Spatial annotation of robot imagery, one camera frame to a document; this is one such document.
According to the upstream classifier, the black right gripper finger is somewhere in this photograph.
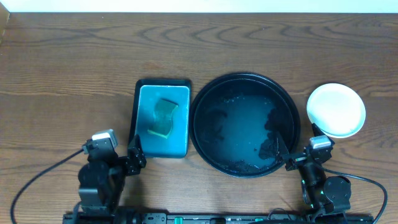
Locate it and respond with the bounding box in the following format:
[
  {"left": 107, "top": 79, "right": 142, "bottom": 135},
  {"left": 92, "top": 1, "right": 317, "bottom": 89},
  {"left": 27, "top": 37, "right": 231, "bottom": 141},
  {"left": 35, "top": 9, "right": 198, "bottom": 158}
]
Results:
[
  {"left": 312, "top": 123, "right": 325, "bottom": 137},
  {"left": 274, "top": 131, "right": 289, "bottom": 157}
]

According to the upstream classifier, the light green plate with scribble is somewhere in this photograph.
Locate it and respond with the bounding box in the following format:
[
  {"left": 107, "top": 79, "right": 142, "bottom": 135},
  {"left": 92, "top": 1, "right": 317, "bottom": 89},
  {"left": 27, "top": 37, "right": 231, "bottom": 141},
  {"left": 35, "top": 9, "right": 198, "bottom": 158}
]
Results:
[{"left": 306, "top": 83, "right": 366, "bottom": 138}]

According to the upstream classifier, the green yellow sponge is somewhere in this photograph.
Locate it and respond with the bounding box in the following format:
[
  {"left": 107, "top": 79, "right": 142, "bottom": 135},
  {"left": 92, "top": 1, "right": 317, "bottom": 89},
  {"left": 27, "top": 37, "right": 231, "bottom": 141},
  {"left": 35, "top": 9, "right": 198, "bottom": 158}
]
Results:
[{"left": 147, "top": 99, "right": 178, "bottom": 139}]

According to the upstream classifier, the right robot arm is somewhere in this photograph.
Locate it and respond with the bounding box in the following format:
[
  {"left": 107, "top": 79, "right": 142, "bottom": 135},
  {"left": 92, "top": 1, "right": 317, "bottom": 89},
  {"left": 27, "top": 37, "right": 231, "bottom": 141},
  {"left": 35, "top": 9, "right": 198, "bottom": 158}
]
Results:
[{"left": 275, "top": 124, "right": 351, "bottom": 215}]

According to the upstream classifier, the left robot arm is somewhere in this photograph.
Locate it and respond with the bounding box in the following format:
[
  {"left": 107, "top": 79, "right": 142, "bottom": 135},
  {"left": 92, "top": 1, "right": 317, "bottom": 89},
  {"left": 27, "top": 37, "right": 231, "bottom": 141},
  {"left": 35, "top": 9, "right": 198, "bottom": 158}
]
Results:
[{"left": 78, "top": 135, "right": 146, "bottom": 217}]

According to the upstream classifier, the black round tray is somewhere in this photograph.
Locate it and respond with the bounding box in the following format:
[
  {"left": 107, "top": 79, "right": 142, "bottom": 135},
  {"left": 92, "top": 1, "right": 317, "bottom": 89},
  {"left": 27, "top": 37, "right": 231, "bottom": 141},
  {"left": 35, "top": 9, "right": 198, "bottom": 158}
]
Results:
[{"left": 189, "top": 72, "right": 301, "bottom": 178}]

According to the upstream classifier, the black rectangular tray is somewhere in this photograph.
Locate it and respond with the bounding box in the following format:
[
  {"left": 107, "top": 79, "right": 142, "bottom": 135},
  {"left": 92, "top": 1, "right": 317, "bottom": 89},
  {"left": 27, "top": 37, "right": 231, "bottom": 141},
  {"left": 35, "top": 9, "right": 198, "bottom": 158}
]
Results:
[{"left": 127, "top": 78, "right": 193, "bottom": 159}]

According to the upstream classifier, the white water-filled basin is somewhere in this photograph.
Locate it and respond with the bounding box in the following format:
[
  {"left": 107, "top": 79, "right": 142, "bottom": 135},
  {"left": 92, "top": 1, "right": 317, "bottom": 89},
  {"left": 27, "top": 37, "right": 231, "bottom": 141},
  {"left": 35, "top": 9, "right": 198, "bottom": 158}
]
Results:
[{"left": 133, "top": 84, "right": 190, "bottom": 157}]

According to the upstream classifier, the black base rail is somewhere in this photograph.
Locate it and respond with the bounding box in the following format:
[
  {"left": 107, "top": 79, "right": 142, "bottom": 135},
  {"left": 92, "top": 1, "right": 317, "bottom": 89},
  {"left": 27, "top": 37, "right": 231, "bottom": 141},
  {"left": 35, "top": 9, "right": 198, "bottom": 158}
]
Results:
[{"left": 62, "top": 208, "right": 374, "bottom": 224}]

